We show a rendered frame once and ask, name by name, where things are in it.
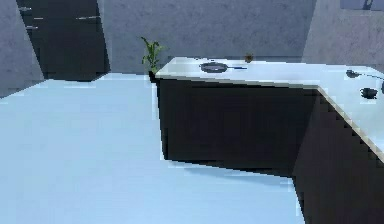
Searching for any black counter with white top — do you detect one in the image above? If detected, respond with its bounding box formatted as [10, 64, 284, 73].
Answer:
[155, 56, 384, 224]

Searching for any green house plant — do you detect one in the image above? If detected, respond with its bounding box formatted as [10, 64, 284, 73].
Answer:
[140, 36, 169, 83]

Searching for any black cup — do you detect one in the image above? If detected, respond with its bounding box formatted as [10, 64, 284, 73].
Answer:
[359, 87, 379, 100]

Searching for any black frying pan blue handle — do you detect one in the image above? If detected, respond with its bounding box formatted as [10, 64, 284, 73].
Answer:
[199, 62, 248, 74]

